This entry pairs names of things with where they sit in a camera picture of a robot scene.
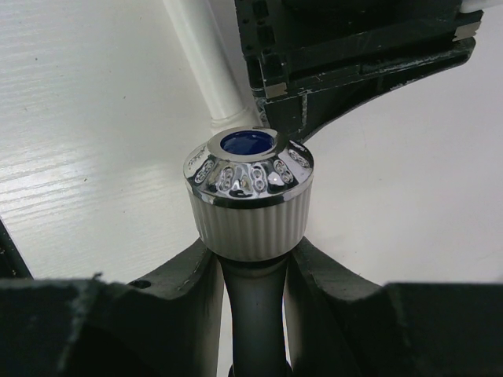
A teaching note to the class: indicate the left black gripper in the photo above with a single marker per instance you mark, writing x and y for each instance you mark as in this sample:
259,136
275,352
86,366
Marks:
310,62

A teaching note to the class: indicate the white PVC pipe frame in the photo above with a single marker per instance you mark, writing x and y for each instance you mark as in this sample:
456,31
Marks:
197,31

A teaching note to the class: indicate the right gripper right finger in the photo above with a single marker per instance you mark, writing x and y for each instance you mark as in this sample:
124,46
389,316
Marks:
340,324

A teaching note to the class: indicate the white faucet with chrome knob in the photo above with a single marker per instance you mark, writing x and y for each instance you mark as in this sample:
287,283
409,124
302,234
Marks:
249,188

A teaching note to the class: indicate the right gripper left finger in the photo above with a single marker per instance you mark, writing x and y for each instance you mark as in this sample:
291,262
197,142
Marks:
167,323

